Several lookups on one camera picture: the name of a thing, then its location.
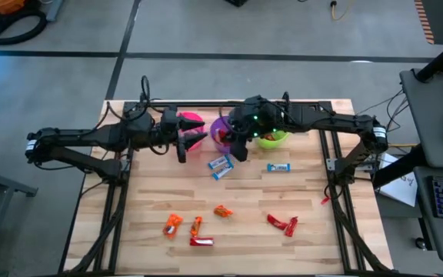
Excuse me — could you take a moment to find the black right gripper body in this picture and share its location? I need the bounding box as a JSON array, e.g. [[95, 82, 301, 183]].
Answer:
[[231, 95, 284, 139]]

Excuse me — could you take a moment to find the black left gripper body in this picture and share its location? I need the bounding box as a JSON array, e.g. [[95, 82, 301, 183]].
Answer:
[[158, 109, 181, 144]]

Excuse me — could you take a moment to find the pink plastic bucket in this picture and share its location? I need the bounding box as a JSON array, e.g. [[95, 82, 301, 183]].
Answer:
[[176, 111, 206, 152]]

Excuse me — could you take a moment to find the purple plastic bucket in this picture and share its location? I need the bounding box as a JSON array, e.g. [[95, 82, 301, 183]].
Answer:
[[209, 115, 238, 155]]

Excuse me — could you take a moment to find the blue white Hershey's bar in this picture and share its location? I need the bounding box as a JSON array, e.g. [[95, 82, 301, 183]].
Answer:
[[211, 162, 235, 181], [266, 162, 291, 173], [208, 155, 231, 170]]

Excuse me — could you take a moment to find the green plastic bucket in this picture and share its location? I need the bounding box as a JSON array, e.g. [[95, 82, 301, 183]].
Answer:
[[255, 129, 290, 150]]

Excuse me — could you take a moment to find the thick black stand pole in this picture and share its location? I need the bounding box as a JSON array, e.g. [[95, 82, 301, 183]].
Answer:
[[371, 144, 428, 190]]

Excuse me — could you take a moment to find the white paper sheet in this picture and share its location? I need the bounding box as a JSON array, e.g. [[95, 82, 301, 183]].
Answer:
[[375, 152, 419, 209]]

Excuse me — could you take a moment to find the grey vacuum nozzle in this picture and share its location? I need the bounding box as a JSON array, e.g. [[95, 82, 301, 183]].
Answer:
[[45, 0, 65, 22]]

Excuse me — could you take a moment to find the grey desk top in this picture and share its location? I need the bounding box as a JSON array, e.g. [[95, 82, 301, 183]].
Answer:
[[399, 68, 443, 170]]

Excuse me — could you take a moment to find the orange shop vacuum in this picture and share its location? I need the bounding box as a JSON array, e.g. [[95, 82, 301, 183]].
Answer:
[[0, 0, 28, 15]]

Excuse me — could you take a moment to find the black aluminium frame rail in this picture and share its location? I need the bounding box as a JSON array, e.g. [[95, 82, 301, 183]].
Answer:
[[331, 128, 390, 275], [62, 180, 115, 275], [318, 128, 351, 275], [109, 148, 136, 275], [123, 100, 334, 109]]

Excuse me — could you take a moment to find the yellow extension cable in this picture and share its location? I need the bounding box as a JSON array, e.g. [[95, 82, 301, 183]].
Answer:
[[329, 0, 357, 22]]

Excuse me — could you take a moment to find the black vacuum hose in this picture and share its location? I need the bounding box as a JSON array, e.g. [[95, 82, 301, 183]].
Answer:
[[0, 9, 48, 46]]

